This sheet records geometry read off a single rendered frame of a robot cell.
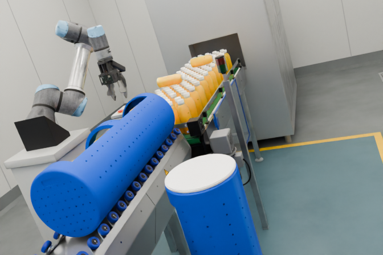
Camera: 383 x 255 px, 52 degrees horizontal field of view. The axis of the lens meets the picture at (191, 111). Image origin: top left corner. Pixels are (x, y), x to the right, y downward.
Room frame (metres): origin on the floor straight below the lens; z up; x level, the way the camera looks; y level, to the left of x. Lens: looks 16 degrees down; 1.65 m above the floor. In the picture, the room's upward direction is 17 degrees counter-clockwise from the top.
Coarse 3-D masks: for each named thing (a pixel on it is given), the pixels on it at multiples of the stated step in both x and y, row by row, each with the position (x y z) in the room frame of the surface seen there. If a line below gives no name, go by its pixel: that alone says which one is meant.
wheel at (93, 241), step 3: (90, 237) 1.20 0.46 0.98; (93, 237) 1.21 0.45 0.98; (96, 237) 1.21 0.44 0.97; (87, 240) 1.20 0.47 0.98; (90, 240) 1.19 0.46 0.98; (93, 240) 1.20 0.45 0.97; (96, 240) 1.20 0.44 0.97; (99, 240) 1.21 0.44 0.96; (87, 243) 1.19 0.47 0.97; (90, 243) 1.18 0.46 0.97; (93, 243) 1.19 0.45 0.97; (96, 243) 1.19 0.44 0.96; (99, 243) 1.20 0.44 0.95; (90, 246) 1.18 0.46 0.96; (93, 246) 1.18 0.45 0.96; (96, 246) 1.18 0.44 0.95; (93, 249) 1.18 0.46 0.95
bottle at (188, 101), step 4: (188, 96) 2.31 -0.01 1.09; (184, 100) 2.32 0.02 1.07; (188, 100) 2.30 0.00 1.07; (192, 100) 2.31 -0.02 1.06; (188, 104) 2.30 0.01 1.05; (192, 104) 2.30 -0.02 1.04; (192, 108) 2.30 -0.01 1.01; (196, 108) 2.32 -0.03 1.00; (192, 112) 2.29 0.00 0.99; (196, 112) 2.31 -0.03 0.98; (192, 116) 2.29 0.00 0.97; (196, 116) 2.30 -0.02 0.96
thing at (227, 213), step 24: (168, 192) 1.29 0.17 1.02; (192, 192) 1.22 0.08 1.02; (216, 192) 1.21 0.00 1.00; (240, 192) 1.27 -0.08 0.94; (192, 216) 1.22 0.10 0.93; (216, 216) 1.21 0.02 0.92; (240, 216) 1.24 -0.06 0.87; (192, 240) 1.24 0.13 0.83; (216, 240) 1.21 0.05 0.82; (240, 240) 1.22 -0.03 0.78
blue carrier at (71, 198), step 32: (160, 96) 2.06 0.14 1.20; (96, 128) 1.67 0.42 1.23; (128, 128) 1.65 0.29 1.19; (160, 128) 1.84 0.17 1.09; (96, 160) 1.37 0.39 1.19; (128, 160) 1.49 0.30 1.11; (32, 192) 1.32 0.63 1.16; (64, 192) 1.27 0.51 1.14; (96, 192) 1.25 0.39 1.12; (64, 224) 1.29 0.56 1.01; (96, 224) 1.25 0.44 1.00
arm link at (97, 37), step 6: (90, 30) 1.84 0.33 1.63; (96, 30) 1.84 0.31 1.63; (102, 30) 1.86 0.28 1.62; (90, 36) 1.84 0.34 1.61; (96, 36) 1.83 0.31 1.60; (102, 36) 1.84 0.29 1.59; (90, 42) 1.88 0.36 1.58; (96, 42) 1.83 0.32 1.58; (102, 42) 1.84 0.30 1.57; (96, 48) 1.84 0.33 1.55; (102, 48) 1.84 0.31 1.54
